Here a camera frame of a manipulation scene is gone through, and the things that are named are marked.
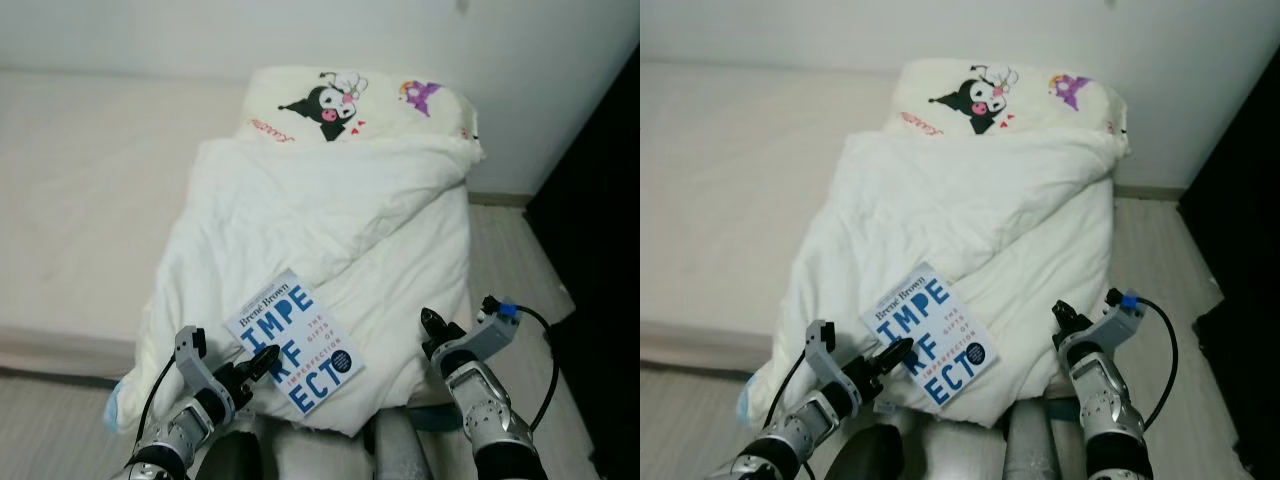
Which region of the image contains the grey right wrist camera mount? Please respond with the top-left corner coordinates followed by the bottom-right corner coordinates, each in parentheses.
top-left (470, 297), bottom-right (521, 361)
top-left (1085, 290), bottom-right (1146, 366)

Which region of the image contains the cream cartoon print pillow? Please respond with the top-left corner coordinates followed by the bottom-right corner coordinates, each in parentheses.
top-left (235, 67), bottom-right (486, 161)
top-left (885, 58), bottom-right (1131, 161)

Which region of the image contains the black wardrobe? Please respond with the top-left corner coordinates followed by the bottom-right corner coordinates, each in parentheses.
top-left (525, 50), bottom-right (641, 480)
top-left (1178, 100), bottom-right (1280, 480)

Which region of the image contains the mattress with cream sheet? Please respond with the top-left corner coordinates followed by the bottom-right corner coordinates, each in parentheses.
top-left (0, 68), bottom-right (261, 381)
top-left (640, 62), bottom-right (901, 373)

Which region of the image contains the silver right robot leg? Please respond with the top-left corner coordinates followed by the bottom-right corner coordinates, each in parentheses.
top-left (1003, 400), bottom-right (1063, 480)
top-left (368, 408), bottom-right (433, 480)

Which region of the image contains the white quilted duvet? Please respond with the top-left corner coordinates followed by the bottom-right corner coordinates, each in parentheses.
top-left (745, 130), bottom-right (1119, 426)
top-left (112, 135), bottom-right (476, 438)

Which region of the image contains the white book with blue letters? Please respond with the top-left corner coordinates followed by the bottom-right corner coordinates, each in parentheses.
top-left (224, 268), bottom-right (366, 418)
top-left (863, 262), bottom-right (999, 408)

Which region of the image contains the light blue cloth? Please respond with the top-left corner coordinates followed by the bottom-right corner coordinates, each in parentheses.
top-left (104, 378), bottom-right (133, 433)
top-left (735, 385), bottom-right (766, 426)

